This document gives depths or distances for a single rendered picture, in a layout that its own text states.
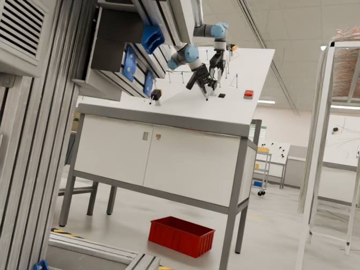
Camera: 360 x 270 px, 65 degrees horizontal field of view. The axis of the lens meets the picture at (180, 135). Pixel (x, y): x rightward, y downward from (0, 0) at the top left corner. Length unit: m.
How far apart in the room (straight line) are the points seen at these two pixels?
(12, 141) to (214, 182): 1.15
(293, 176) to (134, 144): 11.15
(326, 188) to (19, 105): 3.96
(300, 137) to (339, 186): 8.58
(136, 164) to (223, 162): 0.56
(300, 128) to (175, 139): 11.27
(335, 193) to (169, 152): 2.96
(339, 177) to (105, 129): 3.22
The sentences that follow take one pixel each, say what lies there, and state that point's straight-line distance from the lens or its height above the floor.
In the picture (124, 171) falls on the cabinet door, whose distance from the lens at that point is 1.87.
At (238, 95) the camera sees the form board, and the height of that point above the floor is 1.08.
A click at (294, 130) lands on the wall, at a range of 12.82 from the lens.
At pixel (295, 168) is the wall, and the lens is 12.67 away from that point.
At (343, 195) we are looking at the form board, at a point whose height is 0.47.
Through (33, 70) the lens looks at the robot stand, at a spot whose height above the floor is 0.77.
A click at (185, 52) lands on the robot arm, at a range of 1.45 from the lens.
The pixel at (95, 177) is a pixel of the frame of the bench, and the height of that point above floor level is 0.39.
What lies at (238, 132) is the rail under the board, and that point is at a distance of 1.58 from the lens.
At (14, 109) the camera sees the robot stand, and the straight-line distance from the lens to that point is 0.73.
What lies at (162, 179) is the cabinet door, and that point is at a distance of 1.74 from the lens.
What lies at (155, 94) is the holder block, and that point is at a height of 0.98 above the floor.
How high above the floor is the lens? 0.66
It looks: 3 degrees up
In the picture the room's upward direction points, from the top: 10 degrees clockwise
